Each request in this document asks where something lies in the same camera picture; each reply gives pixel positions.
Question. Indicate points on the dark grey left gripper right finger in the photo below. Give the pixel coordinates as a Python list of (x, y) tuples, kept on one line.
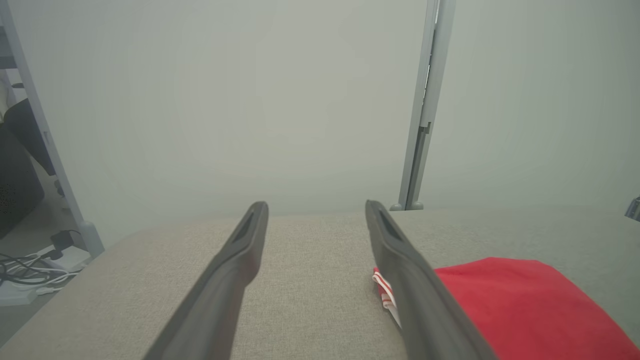
[(420, 310)]

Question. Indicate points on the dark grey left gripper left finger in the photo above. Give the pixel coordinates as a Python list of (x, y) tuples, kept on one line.
[(220, 300)]

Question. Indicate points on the red jersey with white sleeves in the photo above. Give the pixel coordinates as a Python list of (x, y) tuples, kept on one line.
[(525, 310)]

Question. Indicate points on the white power strip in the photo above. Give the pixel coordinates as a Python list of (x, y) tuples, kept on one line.
[(76, 257)]

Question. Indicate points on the black power adapter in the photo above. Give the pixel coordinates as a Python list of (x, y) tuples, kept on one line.
[(62, 240)]

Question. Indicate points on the grey end post with foot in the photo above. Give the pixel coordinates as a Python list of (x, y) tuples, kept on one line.
[(91, 240)]

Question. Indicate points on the grey metal partition post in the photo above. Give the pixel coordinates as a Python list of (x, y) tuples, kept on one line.
[(430, 75)]

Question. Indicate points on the grey slanted brace with bracket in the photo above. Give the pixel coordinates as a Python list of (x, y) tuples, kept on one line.
[(634, 209)]

